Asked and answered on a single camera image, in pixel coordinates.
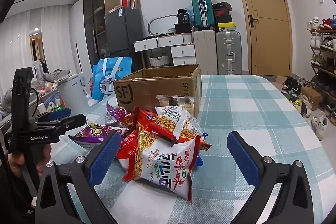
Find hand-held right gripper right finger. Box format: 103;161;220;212
227;131;318;224

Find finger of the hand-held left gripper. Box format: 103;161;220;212
34;108;72;123
51;114;87;135

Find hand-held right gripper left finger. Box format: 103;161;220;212
34;131;122;224

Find purple snack packet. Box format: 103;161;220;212
105;102;134;130
68;123;124;147

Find white red noodle snack packet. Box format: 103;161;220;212
123;130;201;203
155;105;208;144

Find clear cracker packet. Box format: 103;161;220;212
157;94;197;115

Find person's left hand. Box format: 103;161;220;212
7;145;52;178

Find blue plastic bin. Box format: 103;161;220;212
43;91;63;113

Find grey clothes pile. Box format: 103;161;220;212
43;69;71;83

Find blue cartoon tote bag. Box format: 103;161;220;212
91;57;132;102

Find checked tablecloth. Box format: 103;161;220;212
50;74;326;224

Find white curtain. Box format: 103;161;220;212
0;7;76;98

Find black waste bin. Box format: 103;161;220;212
287;98;305;110

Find white sneaker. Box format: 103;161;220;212
311;111;328;140

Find pile of shoes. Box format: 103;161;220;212
282;76;313;117

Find small cardboard box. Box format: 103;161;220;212
301;87;323;110

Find dark glass cabinet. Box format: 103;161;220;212
83;0;121;68

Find grey refrigerator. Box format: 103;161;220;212
104;7;144;72

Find woven basket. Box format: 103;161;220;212
148;53;171;68

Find silver suitcase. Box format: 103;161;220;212
215;31;242;75

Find beige suitcase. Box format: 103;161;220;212
193;30;218;75

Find white drawer dresser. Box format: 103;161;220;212
133;33;197;68

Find oval mirror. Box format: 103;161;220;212
147;14;177;37

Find wooden door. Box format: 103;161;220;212
231;0;293;77

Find black storage bin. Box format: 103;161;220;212
174;22;193;34

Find plain black shoe box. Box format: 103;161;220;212
214;15;234;23

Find black shoe box red logo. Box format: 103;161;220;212
213;9;233;17

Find black printed box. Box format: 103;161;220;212
177;9;190;24

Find wooden shoe rack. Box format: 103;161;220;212
307;14;336;125

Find rows of assorted shoes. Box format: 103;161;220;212
307;14;336;119

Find black shoe box red stripe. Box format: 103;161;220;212
212;2;233;11

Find light blue plastic bag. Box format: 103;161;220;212
184;7;195;24

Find teal suitcase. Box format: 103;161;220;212
190;0;216;28

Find black cable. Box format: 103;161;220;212
29;87;41;119

